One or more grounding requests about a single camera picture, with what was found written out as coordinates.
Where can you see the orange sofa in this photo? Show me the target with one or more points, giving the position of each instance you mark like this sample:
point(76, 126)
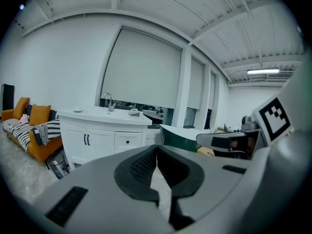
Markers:
point(44, 151)

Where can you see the ceiling tube light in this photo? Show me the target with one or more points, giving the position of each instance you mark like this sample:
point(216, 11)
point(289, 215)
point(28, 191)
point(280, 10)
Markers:
point(263, 71)

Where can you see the striped cushion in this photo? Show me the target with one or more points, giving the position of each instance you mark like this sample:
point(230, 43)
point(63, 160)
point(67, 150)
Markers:
point(54, 114)

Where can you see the black white striped blanket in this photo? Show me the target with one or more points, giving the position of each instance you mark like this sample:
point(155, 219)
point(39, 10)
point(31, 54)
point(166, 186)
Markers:
point(17, 130)

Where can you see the pink plush toy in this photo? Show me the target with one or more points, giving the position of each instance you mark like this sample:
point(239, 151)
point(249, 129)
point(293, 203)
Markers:
point(25, 119)

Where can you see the narrow grey roller blind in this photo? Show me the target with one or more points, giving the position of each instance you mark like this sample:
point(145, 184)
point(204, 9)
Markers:
point(211, 91)
point(195, 84)

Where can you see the black tall cabinet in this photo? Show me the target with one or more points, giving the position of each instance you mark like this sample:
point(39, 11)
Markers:
point(7, 96)

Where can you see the large cardboard box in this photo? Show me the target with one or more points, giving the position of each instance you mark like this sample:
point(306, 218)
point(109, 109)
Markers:
point(203, 151)

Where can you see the chrome faucet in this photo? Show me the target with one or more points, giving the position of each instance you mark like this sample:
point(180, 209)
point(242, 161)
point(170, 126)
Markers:
point(134, 112)
point(110, 105)

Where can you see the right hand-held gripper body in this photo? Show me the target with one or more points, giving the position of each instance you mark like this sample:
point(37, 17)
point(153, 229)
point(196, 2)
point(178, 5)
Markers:
point(274, 119)

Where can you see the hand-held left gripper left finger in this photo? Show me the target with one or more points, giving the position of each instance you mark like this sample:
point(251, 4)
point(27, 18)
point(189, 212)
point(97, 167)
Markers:
point(102, 199)

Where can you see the small ceiling spotlight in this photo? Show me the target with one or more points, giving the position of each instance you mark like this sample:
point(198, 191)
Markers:
point(22, 7)

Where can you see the wide grey roller blind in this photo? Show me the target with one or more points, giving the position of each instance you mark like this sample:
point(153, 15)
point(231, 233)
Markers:
point(141, 69)

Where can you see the striped throw with grey fringe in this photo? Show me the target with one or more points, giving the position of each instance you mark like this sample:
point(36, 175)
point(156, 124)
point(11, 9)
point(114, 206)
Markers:
point(52, 128)

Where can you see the small grey dish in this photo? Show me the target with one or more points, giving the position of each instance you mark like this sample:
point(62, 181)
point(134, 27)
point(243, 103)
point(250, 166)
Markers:
point(78, 111)

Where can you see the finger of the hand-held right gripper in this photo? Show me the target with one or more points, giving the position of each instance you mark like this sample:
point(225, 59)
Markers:
point(204, 140)

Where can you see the green and white bathtub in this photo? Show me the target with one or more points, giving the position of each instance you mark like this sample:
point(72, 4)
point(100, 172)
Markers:
point(175, 138)

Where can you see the white ceramic sink top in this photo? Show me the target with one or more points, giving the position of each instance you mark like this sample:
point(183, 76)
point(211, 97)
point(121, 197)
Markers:
point(97, 117)

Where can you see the black mesh waste basket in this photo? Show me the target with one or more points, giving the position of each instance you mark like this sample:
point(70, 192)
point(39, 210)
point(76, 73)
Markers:
point(57, 166)

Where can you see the grey metal kettle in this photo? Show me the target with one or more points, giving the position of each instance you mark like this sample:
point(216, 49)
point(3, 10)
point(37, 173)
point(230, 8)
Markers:
point(249, 123)

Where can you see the white vanity cabinet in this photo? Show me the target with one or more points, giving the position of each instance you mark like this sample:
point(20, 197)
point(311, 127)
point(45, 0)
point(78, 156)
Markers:
point(73, 140)

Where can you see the orange cushion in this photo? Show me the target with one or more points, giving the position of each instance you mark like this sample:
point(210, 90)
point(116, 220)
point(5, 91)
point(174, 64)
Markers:
point(21, 107)
point(40, 114)

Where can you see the black bathtub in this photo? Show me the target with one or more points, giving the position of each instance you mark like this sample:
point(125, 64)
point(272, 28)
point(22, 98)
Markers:
point(152, 117)

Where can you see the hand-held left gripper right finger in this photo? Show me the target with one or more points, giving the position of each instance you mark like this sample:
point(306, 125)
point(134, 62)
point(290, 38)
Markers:
point(209, 179)

